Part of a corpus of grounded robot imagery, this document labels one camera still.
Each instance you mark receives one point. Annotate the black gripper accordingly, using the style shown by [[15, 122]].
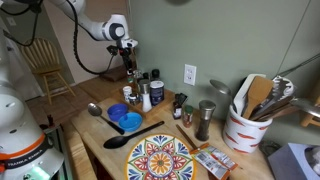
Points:
[[125, 55]]

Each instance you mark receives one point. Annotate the brown bottle white lid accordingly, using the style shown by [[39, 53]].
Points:
[[130, 79]]

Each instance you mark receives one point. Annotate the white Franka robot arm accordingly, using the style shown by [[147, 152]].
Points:
[[20, 143]]

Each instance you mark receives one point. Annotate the small black lid bottle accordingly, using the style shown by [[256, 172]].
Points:
[[146, 76]]

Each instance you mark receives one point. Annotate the tall black lid bottle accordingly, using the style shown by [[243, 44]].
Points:
[[155, 74]]

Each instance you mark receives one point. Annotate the dark blue canister white lid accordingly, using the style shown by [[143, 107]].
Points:
[[156, 95]]

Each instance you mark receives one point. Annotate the wooden tray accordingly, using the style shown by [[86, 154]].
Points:
[[163, 101]]

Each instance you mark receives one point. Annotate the small dark sauce bottle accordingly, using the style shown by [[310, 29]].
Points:
[[177, 111]]

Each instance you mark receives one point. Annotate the spice jar green lid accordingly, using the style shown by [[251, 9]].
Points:
[[187, 117]]

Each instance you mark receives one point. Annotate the clear glass shaker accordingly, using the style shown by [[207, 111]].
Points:
[[137, 76]]

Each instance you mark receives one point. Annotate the dark brown cutting board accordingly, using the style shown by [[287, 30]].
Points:
[[115, 75]]

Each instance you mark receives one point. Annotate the small white jar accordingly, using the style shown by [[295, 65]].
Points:
[[127, 92]]

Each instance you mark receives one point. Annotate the small silver tin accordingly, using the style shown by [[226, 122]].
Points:
[[134, 99]]

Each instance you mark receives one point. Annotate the silver and white grinder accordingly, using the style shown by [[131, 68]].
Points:
[[145, 100]]

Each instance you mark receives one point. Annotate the dark blue bowl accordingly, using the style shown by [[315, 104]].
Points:
[[116, 111]]

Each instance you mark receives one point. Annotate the light blue bowl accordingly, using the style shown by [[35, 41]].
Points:
[[130, 121]]

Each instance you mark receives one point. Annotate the black plastic spoon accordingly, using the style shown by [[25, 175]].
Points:
[[115, 142]]

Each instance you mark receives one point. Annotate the wooden chair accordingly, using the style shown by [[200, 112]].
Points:
[[45, 68]]

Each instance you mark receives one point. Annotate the wooden stick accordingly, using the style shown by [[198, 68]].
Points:
[[186, 136]]

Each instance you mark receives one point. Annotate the metal ladle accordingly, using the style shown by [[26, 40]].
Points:
[[220, 86]]

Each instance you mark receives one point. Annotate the pepper grinder silver top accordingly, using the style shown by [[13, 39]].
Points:
[[204, 123]]

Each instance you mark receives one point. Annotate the colourful patterned plate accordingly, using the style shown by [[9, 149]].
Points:
[[160, 160]]

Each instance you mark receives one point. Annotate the orange bordered food packet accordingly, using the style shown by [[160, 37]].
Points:
[[225, 156], [208, 163]]

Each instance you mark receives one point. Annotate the wooden spatula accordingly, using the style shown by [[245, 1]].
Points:
[[258, 90]]

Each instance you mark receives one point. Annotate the white orange utensil crock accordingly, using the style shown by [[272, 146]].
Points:
[[243, 135]]

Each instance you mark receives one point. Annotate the metal tongs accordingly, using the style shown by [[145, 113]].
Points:
[[271, 101]]

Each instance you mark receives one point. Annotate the white slotted spoon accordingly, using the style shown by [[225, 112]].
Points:
[[283, 85]]

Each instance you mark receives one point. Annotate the large metal spoon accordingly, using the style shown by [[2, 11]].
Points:
[[308, 106]]

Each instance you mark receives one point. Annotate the blue tissue box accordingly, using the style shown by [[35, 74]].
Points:
[[288, 163]]

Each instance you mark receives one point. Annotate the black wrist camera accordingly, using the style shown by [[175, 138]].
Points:
[[112, 50]]

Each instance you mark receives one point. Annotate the white wall outlet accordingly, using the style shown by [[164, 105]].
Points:
[[190, 74]]

